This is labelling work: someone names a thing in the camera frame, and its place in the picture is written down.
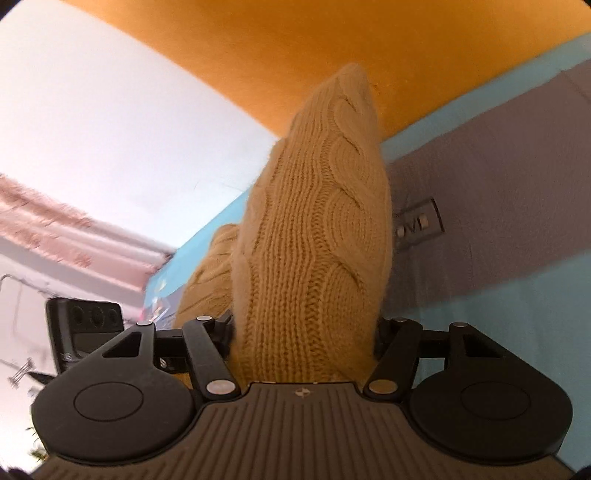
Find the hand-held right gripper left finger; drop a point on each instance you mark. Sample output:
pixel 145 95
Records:
pixel 203 353

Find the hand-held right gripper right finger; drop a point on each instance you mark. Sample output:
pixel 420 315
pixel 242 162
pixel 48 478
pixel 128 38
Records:
pixel 393 351

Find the blue patterned bed sheet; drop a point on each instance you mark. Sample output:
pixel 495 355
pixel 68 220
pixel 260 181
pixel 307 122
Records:
pixel 489 184

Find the metal binder clip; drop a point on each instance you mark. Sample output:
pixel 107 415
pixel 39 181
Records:
pixel 22 372

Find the pale pink curtain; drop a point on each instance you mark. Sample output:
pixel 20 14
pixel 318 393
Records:
pixel 69 230

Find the orange headboard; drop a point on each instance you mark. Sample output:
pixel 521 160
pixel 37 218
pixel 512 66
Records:
pixel 351 50

